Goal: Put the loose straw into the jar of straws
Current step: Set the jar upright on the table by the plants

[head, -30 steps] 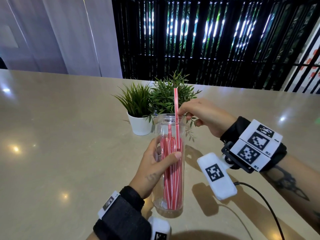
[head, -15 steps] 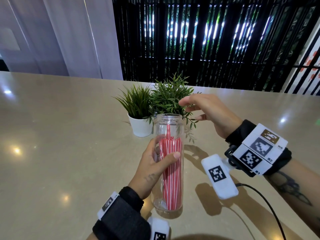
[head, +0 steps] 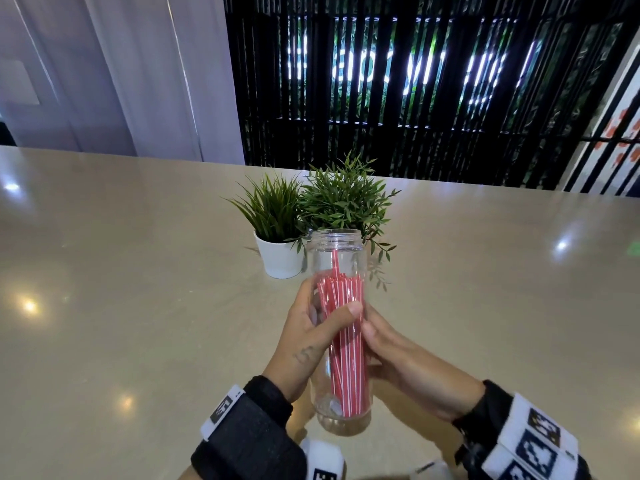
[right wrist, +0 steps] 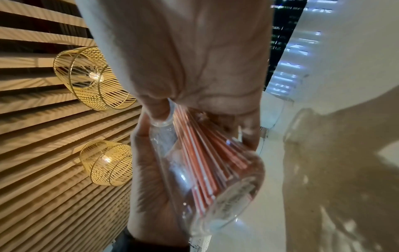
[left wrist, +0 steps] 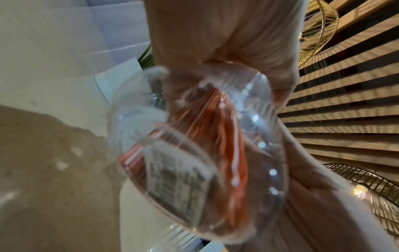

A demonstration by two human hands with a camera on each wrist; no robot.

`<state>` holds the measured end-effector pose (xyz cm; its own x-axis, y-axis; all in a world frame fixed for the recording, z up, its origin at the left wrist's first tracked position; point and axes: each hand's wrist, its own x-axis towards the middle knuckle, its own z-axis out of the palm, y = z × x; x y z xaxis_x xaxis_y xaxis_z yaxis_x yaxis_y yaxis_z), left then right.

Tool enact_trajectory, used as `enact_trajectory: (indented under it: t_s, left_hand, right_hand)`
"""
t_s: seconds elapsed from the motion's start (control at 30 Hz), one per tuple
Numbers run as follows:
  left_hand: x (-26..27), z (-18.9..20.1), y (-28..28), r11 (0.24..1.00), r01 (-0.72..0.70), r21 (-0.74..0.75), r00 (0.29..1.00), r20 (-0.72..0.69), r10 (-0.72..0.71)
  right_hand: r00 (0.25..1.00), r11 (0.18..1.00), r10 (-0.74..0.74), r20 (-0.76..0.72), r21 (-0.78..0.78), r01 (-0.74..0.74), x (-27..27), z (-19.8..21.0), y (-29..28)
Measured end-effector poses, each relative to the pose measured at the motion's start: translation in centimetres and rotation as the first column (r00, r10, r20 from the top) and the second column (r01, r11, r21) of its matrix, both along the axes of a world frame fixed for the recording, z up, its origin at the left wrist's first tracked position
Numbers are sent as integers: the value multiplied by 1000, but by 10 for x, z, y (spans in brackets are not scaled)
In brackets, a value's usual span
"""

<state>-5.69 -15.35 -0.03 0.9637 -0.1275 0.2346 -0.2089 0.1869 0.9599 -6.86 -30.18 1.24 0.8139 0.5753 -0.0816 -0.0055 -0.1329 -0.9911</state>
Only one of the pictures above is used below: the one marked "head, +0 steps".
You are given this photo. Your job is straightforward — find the person's left hand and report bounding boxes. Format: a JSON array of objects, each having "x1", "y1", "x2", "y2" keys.
[{"x1": 262, "y1": 279, "x2": 365, "y2": 403}]

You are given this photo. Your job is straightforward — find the person's right hand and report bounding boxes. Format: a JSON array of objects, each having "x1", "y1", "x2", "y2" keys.
[{"x1": 361, "y1": 304, "x2": 486, "y2": 423}]

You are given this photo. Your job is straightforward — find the bundle of red straws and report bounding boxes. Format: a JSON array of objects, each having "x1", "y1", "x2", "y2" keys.
[{"x1": 315, "y1": 274, "x2": 371, "y2": 419}]

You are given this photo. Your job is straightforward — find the clear plastic jar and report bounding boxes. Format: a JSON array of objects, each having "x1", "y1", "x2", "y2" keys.
[{"x1": 305, "y1": 228, "x2": 373, "y2": 437}]

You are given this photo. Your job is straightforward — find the grassy plant in white pot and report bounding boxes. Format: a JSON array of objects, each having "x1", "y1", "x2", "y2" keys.
[{"x1": 223, "y1": 172, "x2": 307, "y2": 281}]

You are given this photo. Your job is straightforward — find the leafy plant in white pot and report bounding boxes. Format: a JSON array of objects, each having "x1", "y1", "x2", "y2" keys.
[{"x1": 297, "y1": 153, "x2": 402, "y2": 263}]

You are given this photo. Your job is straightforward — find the beige glossy table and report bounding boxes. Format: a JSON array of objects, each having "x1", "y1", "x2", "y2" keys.
[{"x1": 0, "y1": 145, "x2": 640, "y2": 480}]

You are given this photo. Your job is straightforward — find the black slatted screen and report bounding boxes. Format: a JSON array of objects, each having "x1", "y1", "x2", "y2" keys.
[{"x1": 223, "y1": 0, "x2": 640, "y2": 195}]

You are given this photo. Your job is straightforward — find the white neon light sign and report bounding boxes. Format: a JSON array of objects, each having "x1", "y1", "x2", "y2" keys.
[{"x1": 287, "y1": 39, "x2": 543, "y2": 105}]

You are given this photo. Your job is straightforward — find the white sheer curtain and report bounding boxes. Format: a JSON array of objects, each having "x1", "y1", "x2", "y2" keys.
[{"x1": 0, "y1": 0, "x2": 246, "y2": 165}]

